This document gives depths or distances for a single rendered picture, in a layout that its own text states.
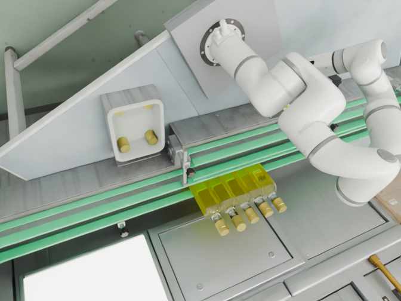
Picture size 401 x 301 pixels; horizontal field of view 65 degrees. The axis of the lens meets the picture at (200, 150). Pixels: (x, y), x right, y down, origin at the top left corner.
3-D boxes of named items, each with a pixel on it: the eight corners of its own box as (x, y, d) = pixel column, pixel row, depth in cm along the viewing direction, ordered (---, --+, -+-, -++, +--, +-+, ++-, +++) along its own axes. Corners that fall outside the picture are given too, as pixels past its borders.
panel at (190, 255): (21, 279, 104) (29, 398, 83) (17, 275, 102) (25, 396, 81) (253, 194, 134) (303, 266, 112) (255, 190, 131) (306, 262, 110)
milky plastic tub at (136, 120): (110, 147, 112) (116, 163, 106) (99, 94, 96) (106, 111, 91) (157, 134, 118) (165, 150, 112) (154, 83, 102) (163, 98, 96)
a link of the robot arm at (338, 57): (355, 53, 102) (346, 55, 104) (342, 44, 97) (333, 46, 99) (355, 76, 101) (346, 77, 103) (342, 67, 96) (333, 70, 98)
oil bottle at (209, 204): (183, 178, 122) (207, 223, 109) (184, 169, 118) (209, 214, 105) (197, 174, 124) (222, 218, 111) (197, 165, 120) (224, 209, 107)
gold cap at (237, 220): (231, 224, 107) (236, 233, 104) (231, 216, 106) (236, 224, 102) (241, 221, 108) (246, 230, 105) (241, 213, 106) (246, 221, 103)
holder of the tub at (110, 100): (113, 156, 116) (118, 171, 111) (99, 94, 96) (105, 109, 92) (157, 144, 122) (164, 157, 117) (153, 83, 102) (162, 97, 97)
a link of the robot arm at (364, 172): (298, 170, 77) (341, 219, 70) (320, 135, 66) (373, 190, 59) (337, 149, 82) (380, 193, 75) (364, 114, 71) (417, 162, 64)
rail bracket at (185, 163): (173, 171, 115) (187, 196, 107) (173, 137, 103) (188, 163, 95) (181, 168, 116) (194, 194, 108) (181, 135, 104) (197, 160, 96)
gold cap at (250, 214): (243, 215, 110) (249, 225, 108) (244, 209, 108) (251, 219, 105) (252, 211, 112) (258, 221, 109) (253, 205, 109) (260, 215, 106)
